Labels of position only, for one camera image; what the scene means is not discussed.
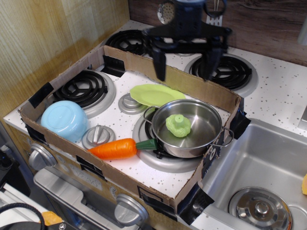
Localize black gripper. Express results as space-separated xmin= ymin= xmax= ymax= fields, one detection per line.
xmin=142 ymin=7 xmax=232 ymax=81

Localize green toy broccoli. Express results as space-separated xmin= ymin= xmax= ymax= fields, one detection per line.
xmin=165 ymin=114 xmax=191 ymax=138

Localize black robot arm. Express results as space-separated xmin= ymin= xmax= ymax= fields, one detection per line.
xmin=142 ymin=0 xmax=232 ymax=81

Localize stainless steel pan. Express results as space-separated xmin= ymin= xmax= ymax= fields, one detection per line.
xmin=143 ymin=99 xmax=234 ymax=159

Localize silver knob back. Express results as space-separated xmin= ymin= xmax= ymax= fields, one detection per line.
xmin=174 ymin=53 xmax=195 ymax=57

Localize silver knob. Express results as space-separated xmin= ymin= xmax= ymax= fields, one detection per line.
xmin=82 ymin=125 xmax=116 ymax=149
xmin=118 ymin=93 xmax=148 ymax=115
xmin=174 ymin=53 xmax=195 ymax=57

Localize hanging metal spatula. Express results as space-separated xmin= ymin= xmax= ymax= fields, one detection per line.
xmin=206 ymin=0 xmax=224 ymax=26

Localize hanging metal strainer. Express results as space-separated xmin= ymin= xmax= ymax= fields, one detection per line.
xmin=157 ymin=0 xmax=175 ymax=24

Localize green plastic plate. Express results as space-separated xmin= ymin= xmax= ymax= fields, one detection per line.
xmin=130 ymin=84 xmax=186 ymax=106

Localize back right black burner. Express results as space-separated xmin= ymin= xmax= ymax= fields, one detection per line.
xmin=184 ymin=52 xmax=260 ymax=98

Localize black burner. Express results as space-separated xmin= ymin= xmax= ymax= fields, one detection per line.
xmin=102 ymin=29 xmax=161 ymax=58
xmin=184 ymin=52 xmax=260 ymax=98
xmin=47 ymin=69 xmax=116 ymax=118

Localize back left black burner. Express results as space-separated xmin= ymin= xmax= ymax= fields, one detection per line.
xmin=102 ymin=29 xmax=161 ymax=58

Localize silver knob middle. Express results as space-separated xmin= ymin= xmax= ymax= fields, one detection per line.
xmin=118 ymin=93 xmax=148 ymax=115

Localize front left black burner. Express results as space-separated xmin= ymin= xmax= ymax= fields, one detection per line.
xmin=47 ymin=69 xmax=116 ymax=118

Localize front right burner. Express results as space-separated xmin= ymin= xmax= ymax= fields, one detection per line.
xmin=132 ymin=109 xmax=202 ymax=173

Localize orange toy carrot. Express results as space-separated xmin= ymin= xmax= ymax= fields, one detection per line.
xmin=88 ymin=138 xmax=158 ymax=160

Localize silver knob front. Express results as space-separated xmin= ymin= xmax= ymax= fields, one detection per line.
xmin=82 ymin=125 xmax=116 ymax=149

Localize silver faucet base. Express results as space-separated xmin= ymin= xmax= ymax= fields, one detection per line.
xmin=297 ymin=18 xmax=307 ymax=46

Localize steel sink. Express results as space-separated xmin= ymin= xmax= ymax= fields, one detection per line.
xmin=192 ymin=119 xmax=307 ymax=230

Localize light blue bowl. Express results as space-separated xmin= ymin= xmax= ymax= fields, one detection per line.
xmin=40 ymin=101 xmax=89 ymax=142

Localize cardboard fence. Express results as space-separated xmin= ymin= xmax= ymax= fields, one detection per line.
xmin=19 ymin=46 xmax=242 ymax=225

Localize steel pot lid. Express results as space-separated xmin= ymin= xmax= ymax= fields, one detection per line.
xmin=227 ymin=187 xmax=293 ymax=230

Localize right oven front knob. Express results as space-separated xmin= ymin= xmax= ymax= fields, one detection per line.
xmin=114 ymin=194 xmax=149 ymax=227

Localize oven knob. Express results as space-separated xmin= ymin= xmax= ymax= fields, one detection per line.
xmin=114 ymin=194 xmax=149 ymax=227
xmin=29 ymin=143 xmax=57 ymax=171

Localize orange object in sink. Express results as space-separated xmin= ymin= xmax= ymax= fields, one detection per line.
xmin=301 ymin=174 xmax=307 ymax=195

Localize left oven front knob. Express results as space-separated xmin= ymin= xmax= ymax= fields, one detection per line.
xmin=29 ymin=143 xmax=57 ymax=171

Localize orange object bottom left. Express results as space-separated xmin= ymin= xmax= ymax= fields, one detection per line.
xmin=41 ymin=211 xmax=63 ymax=226

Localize silver oven door handle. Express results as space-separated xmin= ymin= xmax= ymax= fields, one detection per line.
xmin=34 ymin=169 xmax=134 ymax=230

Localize black cable bottom left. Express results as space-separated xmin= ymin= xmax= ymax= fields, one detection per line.
xmin=0 ymin=203 xmax=46 ymax=230

